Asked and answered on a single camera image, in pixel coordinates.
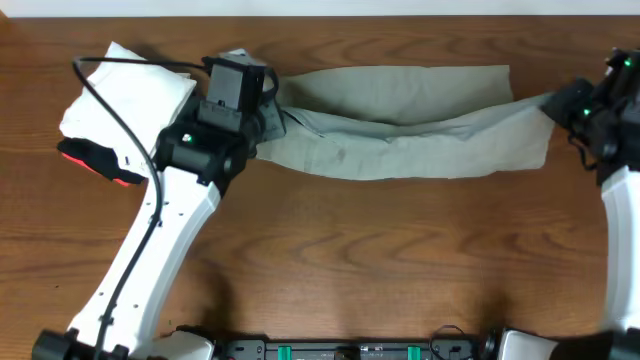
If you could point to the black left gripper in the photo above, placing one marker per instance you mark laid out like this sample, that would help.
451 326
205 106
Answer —
273 118

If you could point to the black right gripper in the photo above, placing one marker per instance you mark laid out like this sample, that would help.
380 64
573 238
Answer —
560 108

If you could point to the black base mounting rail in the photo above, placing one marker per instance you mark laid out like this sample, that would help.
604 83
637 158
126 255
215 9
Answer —
445 344

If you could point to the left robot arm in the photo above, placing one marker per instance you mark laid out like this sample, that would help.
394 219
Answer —
196 158

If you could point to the white folded garment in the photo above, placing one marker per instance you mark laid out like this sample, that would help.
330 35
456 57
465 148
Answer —
147 98

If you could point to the black folded garment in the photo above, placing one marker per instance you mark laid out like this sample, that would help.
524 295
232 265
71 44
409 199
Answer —
101 159

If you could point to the khaki grey shorts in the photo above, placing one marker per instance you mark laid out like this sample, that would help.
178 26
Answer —
390 122

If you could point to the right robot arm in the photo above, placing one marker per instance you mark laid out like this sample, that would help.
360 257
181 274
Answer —
618 181

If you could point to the red folded garment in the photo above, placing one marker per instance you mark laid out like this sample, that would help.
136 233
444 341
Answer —
84 165

